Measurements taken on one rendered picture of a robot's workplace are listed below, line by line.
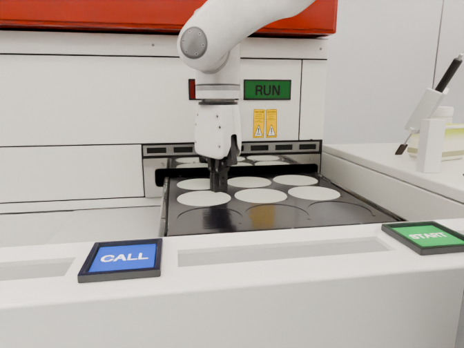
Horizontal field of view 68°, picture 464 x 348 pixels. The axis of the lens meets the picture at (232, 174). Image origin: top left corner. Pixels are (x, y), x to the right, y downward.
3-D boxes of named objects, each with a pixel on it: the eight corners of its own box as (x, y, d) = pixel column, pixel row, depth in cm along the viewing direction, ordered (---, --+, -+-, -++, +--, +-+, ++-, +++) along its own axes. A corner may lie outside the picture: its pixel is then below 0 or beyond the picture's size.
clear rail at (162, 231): (163, 181, 81) (163, 176, 81) (170, 181, 81) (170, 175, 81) (156, 249, 45) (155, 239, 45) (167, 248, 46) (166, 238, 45)
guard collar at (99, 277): (94, 248, 29) (94, 242, 29) (163, 244, 30) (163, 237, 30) (76, 284, 24) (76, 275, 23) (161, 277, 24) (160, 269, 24)
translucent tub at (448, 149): (404, 156, 71) (409, 122, 69) (429, 153, 74) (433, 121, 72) (440, 162, 64) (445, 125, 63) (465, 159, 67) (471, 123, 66)
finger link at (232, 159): (222, 121, 64) (210, 139, 68) (239, 155, 61) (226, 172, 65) (228, 121, 65) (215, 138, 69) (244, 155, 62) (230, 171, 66)
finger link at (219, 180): (212, 159, 67) (212, 192, 68) (221, 161, 64) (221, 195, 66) (225, 157, 69) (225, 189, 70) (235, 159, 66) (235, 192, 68)
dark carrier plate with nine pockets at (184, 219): (170, 180, 80) (170, 177, 80) (311, 175, 86) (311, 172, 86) (168, 239, 47) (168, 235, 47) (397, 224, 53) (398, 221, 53)
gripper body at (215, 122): (186, 97, 67) (188, 154, 69) (217, 97, 59) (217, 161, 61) (219, 97, 71) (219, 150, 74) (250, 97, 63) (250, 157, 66)
